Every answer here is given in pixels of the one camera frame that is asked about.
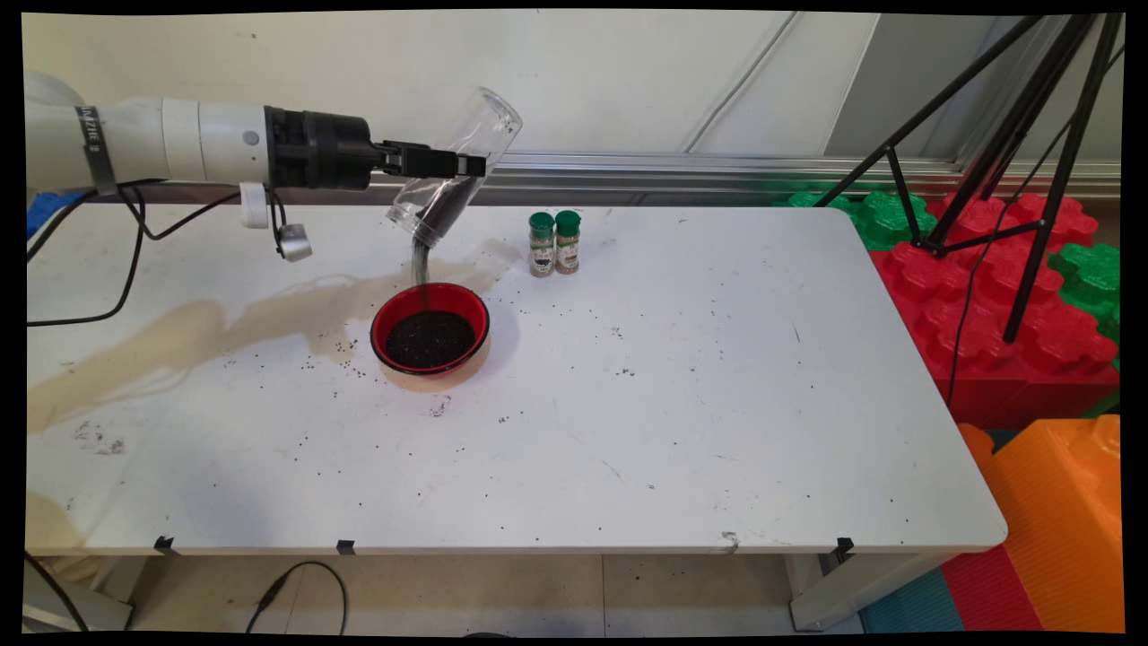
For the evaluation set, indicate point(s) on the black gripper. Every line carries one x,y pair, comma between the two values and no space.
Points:
318,151

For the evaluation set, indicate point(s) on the black seeds pile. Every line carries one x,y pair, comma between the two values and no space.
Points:
430,339
444,211

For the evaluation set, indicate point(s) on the clear plastic jar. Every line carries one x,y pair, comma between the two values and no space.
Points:
489,121

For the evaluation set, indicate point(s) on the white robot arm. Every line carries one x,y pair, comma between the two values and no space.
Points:
179,144

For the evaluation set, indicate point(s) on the green cap spice bottle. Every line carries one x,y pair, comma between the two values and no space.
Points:
542,256
568,251

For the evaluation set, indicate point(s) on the red bowl black rim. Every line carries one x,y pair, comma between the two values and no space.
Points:
395,309

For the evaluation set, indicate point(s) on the blue object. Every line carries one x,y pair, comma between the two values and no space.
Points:
45,211

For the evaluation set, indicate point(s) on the red foam block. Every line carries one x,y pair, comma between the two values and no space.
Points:
987,359

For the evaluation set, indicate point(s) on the white metal table leg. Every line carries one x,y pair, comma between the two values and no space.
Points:
852,588

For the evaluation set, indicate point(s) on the black tripod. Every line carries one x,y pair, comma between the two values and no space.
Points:
1060,179

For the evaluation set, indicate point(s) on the teal floor mat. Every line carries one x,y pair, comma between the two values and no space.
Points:
910,606

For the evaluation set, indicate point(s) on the red floor mat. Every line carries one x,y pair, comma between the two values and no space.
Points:
987,592

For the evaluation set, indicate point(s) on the orange foam block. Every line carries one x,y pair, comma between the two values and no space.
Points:
1058,520

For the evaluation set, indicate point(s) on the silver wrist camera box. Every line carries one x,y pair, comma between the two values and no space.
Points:
254,205

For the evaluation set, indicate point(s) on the aluminium wall rail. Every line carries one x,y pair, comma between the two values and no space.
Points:
673,166

